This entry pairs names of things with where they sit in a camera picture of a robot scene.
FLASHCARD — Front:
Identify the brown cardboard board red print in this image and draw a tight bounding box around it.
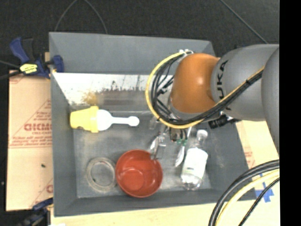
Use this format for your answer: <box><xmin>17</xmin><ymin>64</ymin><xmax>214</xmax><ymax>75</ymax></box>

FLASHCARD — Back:
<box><xmin>5</xmin><ymin>70</ymin><xmax>280</xmax><ymax>212</ymax></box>

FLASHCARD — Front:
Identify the black cylinder on white bracket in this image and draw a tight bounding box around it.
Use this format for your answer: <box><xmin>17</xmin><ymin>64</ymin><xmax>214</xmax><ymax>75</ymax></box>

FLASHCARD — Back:
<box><xmin>208</xmin><ymin>112</ymin><xmax>236</xmax><ymax>129</ymax></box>

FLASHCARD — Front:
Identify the clear plastic bottle white label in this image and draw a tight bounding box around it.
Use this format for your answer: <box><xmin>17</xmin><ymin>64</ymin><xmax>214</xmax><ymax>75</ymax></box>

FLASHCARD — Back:
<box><xmin>180</xmin><ymin>129</ymin><xmax>209</xmax><ymax>191</ymax></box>

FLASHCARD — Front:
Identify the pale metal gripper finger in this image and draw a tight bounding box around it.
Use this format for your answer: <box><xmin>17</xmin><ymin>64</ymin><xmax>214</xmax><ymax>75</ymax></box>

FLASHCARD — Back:
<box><xmin>148</xmin><ymin>115</ymin><xmax>163</xmax><ymax>132</ymax></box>
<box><xmin>149</xmin><ymin>134</ymin><xmax>167</xmax><ymax>161</ymax></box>

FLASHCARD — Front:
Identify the grey metal bin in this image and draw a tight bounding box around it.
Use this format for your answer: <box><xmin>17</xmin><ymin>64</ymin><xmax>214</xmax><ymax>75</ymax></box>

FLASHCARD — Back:
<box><xmin>48</xmin><ymin>32</ymin><xmax>256</xmax><ymax>216</ymax></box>

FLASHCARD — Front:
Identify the red bowl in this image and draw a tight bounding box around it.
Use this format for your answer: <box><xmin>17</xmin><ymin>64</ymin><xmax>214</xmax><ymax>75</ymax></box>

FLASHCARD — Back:
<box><xmin>115</xmin><ymin>149</ymin><xmax>164</xmax><ymax>198</ymax></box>

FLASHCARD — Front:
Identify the yellow and white plastic toy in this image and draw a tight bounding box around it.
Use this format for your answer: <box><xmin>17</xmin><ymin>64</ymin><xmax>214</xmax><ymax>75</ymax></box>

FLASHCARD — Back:
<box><xmin>69</xmin><ymin>105</ymin><xmax>140</xmax><ymax>134</ymax></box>

